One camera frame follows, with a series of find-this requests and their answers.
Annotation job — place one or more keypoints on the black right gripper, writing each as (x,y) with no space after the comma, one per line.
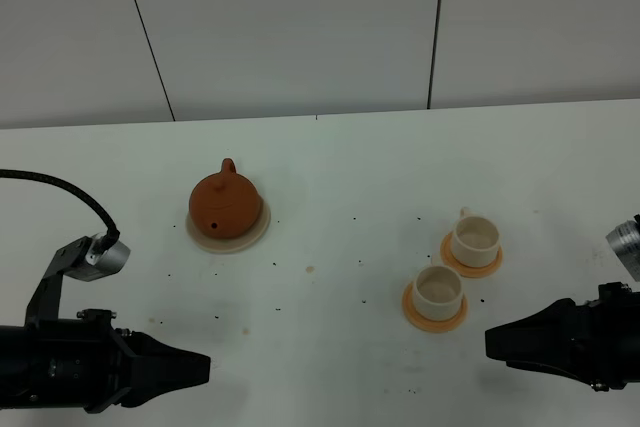
(607,344)

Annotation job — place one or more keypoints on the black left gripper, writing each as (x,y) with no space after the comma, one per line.
(85,363)

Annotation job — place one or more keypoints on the brown clay teapot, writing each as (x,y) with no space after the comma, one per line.
(224,205)

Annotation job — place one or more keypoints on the cream round teapot saucer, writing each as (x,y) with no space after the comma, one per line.
(229,246)

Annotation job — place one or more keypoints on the near white teacup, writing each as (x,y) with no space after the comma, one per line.
(437,293)

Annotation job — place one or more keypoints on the white teacup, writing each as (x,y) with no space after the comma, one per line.
(475,241)
(437,293)

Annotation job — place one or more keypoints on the far white teacup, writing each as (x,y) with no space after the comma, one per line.
(475,241)

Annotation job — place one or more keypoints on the far orange coaster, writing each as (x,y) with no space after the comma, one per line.
(466,271)

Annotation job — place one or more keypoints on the orange coaster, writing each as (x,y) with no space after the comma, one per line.
(428,325)
(466,271)

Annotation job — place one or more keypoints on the near orange coaster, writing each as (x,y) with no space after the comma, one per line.
(428,325)

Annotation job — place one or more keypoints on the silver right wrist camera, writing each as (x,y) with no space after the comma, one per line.
(624,240)

